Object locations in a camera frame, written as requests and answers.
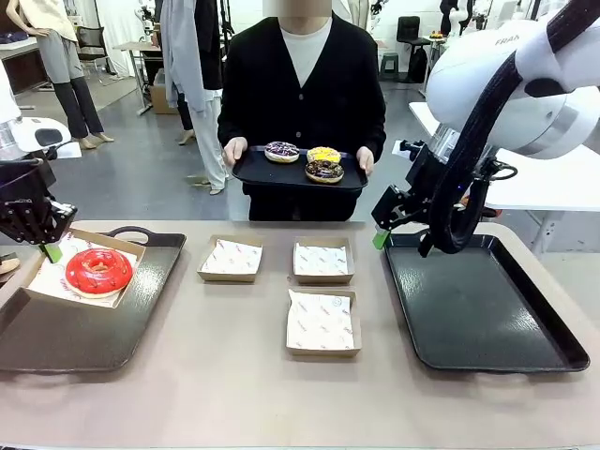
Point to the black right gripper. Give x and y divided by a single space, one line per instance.
422 173

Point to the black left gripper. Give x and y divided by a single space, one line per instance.
23 187

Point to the red glazed donut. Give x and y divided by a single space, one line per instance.
79 276

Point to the brown cardboard food box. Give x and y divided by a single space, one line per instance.
108 240
322 279
227 277
323 352

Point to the chocolate donut with nuts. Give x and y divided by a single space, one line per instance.
314 173

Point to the yellow sprinkled donut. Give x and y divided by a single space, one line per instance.
316 154

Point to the black serving tray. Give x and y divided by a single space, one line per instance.
281 174

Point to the purple sprinkled chocolate donut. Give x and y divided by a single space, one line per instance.
290 154

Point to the white Franka left arm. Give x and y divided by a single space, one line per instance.
28 129

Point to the person's right forearm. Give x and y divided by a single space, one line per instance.
229 126

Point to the person's left forearm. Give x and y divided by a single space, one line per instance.
375 131

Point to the white Franka right arm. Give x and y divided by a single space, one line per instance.
469 70

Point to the person's left hand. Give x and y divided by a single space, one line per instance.
366 160

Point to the person's right hand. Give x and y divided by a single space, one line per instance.
234 151

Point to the small tan and black object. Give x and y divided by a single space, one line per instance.
8 265

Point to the large white table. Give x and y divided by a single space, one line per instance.
539 183

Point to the person in black cardigan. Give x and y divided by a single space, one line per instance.
328 103

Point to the brown cardboard carton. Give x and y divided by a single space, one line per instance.
161 100

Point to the white desk with dark cabinet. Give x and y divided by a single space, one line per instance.
14 49

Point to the figure in dark trousers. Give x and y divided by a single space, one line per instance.
185 112

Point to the grey green plastic stool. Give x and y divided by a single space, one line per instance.
389 58

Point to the black mesh office chair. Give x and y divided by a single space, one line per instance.
91 40

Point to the wooden top table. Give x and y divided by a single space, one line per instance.
136 46

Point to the black swivel chair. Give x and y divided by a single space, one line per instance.
409 28

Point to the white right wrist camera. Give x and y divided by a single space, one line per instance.
399 152

